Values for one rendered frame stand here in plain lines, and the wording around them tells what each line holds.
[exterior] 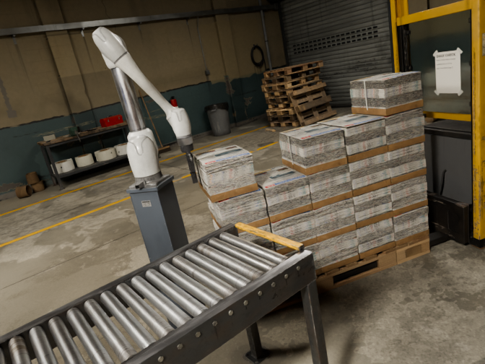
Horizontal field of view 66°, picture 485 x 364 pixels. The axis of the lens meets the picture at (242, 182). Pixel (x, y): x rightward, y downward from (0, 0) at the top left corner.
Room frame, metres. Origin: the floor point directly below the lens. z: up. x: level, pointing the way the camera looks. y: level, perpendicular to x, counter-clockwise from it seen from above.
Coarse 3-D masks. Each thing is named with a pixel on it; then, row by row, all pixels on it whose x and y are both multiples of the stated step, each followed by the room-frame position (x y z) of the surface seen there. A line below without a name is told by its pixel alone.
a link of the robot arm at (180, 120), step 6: (180, 108) 2.15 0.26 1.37; (174, 114) 2.13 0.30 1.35; (180, 114) 2.12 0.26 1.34; (186, 114) 2.15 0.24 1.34; (174, 120) 2.12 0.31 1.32; (180, 120) 2.12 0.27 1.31; (186, 120) 2.13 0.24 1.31; (174, 126) 2.13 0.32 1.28; (180, 126) 2.11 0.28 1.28; (186, 126) 2.12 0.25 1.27; (180, 132) 2.12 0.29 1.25; (186, 132) 2.12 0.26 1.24
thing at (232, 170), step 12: (216, 156) 2.16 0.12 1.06; (228, 156) 2.09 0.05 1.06; (240, 156) 2.04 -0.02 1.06; (252, 156) 2.06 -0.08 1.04; (204, 168) 2.02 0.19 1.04; (216, 168) 2.01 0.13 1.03; (228, 168) 2.02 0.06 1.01; (240, 168) 2.05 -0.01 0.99; (252, 168) 2.07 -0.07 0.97; (204, 180) 2.08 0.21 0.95; (216, 180) 2.01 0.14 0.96; (228, 180) 2.03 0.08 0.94; (240, 180) 2.05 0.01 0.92; (252, 180) 2.06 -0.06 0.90; (216, 192) 2.01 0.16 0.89
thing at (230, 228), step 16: (208, 240) 1.60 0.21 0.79; (144, 272) 1.42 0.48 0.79; (160, 272) 1.45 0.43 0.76; (112, 288) 1.33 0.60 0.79; (80, 304) 1.26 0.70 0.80; (48, 320) 1.20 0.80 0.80; (64, 320) 1.22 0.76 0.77; (16, 336) 1.13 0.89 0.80; (48, 336) 1.19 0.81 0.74; (32, 352) 1.15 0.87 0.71
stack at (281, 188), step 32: (384, 160) 2.29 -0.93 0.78; (256, 192) 2.06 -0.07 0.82; (288, 192) 2.12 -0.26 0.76; (320, 192) 2.17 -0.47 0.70; (384, 192) 2.27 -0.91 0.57; (224, 224) 2.01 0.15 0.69; (288, 224) 2.10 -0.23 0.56; (320, 224) 2.15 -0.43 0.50; (352, 224) 2.21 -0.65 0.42; (384, 224) 2.27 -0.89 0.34; (288, 256) 2.09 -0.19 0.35; (320, 256) 2.14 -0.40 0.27; (384, 256) 2.26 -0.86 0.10; (320, 288) 2.14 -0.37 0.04
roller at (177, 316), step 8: (136, 280) 1.35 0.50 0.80; (144, 280) 1.34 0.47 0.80; (136, 288) 1.32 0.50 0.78; (144, 288) 1.28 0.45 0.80; (152, 288) 1.27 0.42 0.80; (144, 296) 1.26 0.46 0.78; (152, 296) 1.21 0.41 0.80; (160, 296) 1.20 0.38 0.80; (152, 304) 1.20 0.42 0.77; (160, 304) 1.15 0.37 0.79; (168, 304) 1.14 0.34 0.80; (168, 312) 1.10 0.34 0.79; (176, 312) 1.08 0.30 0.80; (184, 312) 1.09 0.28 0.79; (176, 320) 1.05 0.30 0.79; (184, 320) 1.03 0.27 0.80
